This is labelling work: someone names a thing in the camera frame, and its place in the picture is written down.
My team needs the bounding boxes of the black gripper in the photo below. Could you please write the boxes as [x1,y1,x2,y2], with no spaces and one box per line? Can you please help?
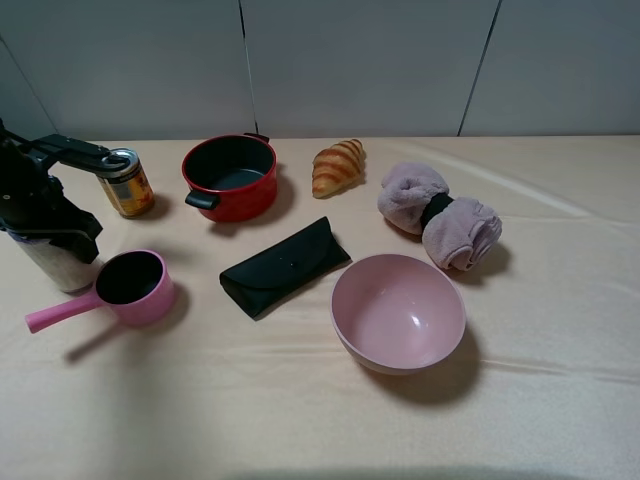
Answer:
[1,123,103,264]

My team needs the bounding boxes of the white roll with purple top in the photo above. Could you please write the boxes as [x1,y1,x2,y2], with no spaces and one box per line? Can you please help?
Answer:
[9,233,102,293]

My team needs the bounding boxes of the yellow tin can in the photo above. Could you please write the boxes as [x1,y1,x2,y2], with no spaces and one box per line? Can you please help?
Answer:
[97,148,155,218]

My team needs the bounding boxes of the black glasses case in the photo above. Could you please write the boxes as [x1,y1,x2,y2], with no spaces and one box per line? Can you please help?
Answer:
[219,217,351,319]

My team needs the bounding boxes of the croissant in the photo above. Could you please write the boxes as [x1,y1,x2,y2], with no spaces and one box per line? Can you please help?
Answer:
[312,139,366,199]

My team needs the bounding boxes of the pink plastic bowl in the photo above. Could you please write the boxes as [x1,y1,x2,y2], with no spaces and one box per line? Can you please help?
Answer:
[330,254,467,375]

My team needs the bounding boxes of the rolled pink towel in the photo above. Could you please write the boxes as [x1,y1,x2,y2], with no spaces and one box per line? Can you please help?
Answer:
[377,163,502,271]

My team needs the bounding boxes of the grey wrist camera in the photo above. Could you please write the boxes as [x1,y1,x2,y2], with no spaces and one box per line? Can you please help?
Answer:
[31,134,131,178]

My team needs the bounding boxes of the pink saucepan with handle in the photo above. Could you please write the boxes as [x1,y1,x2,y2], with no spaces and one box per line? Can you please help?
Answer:
[25,250,176,333]

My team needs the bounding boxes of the red pot with black handles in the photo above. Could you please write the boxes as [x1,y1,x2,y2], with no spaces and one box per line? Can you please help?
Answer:
[181,133,278,223]

